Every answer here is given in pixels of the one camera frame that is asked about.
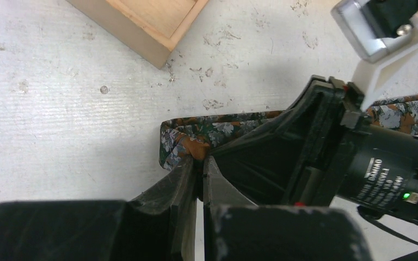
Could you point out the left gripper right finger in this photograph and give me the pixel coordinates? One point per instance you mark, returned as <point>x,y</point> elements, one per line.
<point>235,228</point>

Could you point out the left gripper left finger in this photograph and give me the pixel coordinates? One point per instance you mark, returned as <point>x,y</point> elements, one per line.
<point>159,224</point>

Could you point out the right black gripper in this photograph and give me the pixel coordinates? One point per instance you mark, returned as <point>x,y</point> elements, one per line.
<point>324,146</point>

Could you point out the wooden compartment tray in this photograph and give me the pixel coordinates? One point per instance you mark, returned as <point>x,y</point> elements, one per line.
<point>152,29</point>

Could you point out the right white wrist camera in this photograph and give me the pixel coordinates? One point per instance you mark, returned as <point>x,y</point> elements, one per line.
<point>384,35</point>

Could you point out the orange grey floral tie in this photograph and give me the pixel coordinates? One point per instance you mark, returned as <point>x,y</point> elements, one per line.
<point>195,136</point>

